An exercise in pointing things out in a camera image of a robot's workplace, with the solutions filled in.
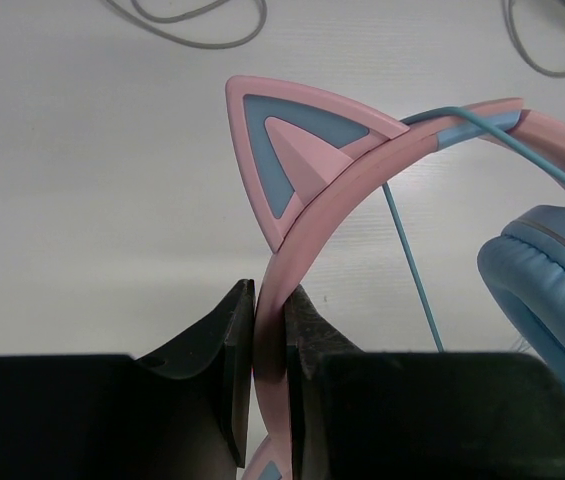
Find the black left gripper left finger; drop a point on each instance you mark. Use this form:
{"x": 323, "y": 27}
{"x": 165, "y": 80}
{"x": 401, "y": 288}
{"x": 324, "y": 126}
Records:
{"x": 190, "y": 396}

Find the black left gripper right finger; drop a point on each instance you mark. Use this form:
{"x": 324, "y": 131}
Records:
{"x": 310, "y": 338}

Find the pink blue cat-ear headphones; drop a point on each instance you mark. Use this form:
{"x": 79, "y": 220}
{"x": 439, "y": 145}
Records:
{"x": 308, "y": 158}

